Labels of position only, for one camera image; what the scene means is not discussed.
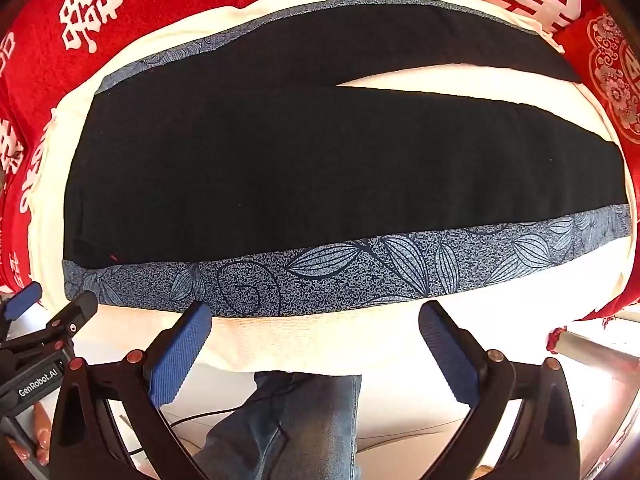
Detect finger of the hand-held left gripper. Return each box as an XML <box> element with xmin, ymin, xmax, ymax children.
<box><xmin>0</xmin><ymin>281</ymin><xmax>44</xmax><ymax>323</ymax></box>
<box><xmin>42</xmin><ymin>290</ymin><xmax>99</xmax><ymax>342</ymax></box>

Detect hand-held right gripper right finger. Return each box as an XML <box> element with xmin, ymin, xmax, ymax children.
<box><xmin>417</xmin><ymin>301</ymin><xmax>581</xmax><ymax>480</ymax></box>

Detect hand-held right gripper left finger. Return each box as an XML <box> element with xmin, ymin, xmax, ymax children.
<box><xmin>50</xmin><ymin>301</ymin><xmax>213</xmax><ymax>480</ymax></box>

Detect black pants with floral stripe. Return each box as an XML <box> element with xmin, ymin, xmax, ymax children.
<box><xmin>61</xmin><ymin>0</ymin><xmax>632</xmax><ymax>318</ymax></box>

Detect person's left hand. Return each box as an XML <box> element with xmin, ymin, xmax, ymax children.
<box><xmin>2</xmin><ymin>402</ymin><xmax>53</xmax><ymax>467</ymax></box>

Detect white bed sheet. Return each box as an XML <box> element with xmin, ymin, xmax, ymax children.
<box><xmin>25</xmin><ymin>0</ymin><xmax>640</xmax><ymax>376</ymax></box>

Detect person's leg in jeans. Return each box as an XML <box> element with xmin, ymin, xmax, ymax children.
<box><xmin>192</xmin><ymin>371</ymin><xmax>363</xmax><ymax>480</ymax></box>

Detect metal tube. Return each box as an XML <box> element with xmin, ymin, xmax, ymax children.
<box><xmin>547</xmin><ymin>327</ymin><xmax>640</xmax><ymax>376</ymax></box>

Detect red printed blanket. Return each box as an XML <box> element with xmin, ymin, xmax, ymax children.
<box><xmin>0</xmin><ymin>0</ymin><xmax>640</xmax><ymax>326</ymax></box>

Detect red floral pillow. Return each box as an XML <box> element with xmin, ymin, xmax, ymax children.
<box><xmin>552</xmin><ymin>7</ymin><xmax>640</xmax><ymax>148</ymax></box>

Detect black cable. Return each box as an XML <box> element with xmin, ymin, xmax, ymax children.
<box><xmin>130</xmin><ymin>375</ymin><xmax>286</xmax><ymax>456</ymax></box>

